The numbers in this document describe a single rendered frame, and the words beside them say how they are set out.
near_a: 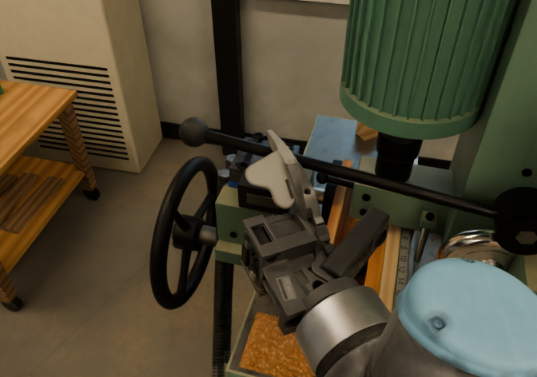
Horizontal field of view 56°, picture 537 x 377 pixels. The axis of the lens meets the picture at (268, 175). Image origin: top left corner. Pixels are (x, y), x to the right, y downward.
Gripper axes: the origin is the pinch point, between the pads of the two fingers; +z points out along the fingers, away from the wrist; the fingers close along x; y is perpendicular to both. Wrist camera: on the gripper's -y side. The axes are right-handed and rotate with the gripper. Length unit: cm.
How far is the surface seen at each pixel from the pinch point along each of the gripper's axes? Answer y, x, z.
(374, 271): -13.5, 14.8, -9.3
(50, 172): 31, 100, 128
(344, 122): -31.7, 19.6, 28.2
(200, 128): 7.6, -7.0, 3.1
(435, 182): -24.3, 4.9, -4.8
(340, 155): -25.6, 19.5, 19.1
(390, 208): -18.2, 8.8, -4.1
